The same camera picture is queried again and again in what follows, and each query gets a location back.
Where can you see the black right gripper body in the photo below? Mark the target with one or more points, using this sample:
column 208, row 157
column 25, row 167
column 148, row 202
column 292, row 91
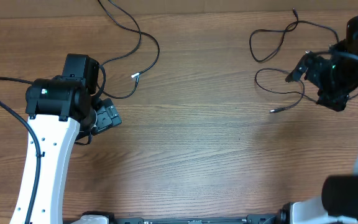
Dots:
column 309, row 66

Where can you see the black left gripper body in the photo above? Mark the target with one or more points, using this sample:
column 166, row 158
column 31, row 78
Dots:
column 107, row 117

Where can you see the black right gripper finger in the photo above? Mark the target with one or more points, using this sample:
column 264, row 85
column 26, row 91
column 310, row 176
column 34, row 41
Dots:
column 335, row 103
column 298, row 71

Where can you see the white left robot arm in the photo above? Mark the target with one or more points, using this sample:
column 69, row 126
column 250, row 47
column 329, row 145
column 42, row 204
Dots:
column 61, row 111

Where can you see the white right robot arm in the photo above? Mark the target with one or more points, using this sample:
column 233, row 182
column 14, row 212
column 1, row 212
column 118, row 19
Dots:
column 338, row 202

